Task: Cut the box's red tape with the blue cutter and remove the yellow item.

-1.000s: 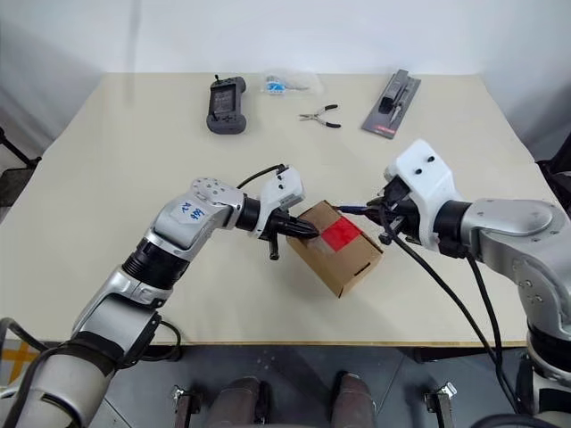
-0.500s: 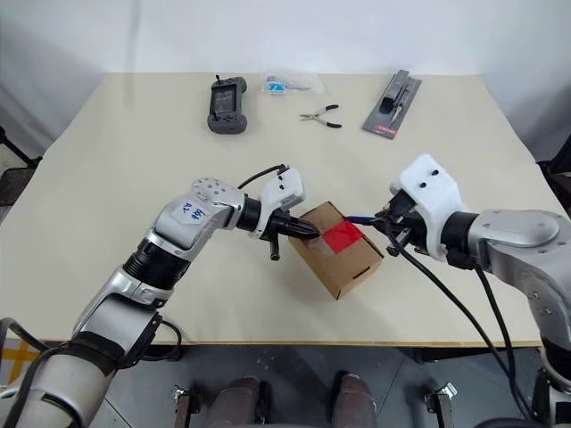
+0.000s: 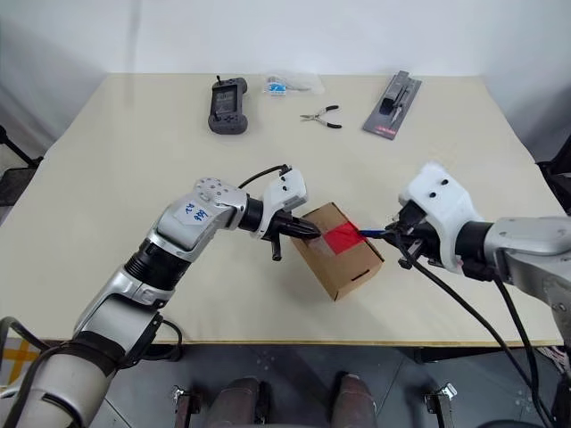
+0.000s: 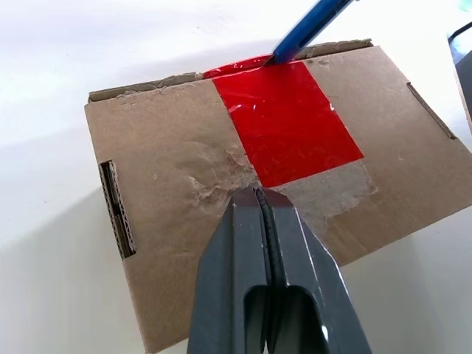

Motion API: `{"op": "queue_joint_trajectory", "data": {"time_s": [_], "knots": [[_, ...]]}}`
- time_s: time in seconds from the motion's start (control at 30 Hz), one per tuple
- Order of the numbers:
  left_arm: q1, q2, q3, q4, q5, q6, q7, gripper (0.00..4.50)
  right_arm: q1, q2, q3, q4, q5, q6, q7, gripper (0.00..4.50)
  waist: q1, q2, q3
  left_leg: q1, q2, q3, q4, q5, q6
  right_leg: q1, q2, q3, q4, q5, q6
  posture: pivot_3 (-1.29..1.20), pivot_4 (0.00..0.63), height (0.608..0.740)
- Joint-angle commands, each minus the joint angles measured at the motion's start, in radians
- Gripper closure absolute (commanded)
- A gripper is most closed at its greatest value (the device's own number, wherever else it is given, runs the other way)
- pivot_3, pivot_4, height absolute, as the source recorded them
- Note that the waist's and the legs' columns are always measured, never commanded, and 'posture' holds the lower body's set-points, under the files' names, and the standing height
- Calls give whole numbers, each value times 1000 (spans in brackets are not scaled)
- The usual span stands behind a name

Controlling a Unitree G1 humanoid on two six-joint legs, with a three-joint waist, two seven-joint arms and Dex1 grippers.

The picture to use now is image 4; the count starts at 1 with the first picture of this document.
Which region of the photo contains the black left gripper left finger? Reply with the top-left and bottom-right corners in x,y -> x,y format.
187,186 -> 273,354

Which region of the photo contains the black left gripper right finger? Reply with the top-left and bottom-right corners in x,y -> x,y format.
257,187 -> 373,354

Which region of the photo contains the brown cardboard box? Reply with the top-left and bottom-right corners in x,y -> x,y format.
83,36 -> 472,354

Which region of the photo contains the red tape strip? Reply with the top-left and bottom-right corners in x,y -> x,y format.
202,51 -> 365,188

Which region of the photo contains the dark grey handheld controller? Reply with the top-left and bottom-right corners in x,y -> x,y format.
446,20 -> 472,134

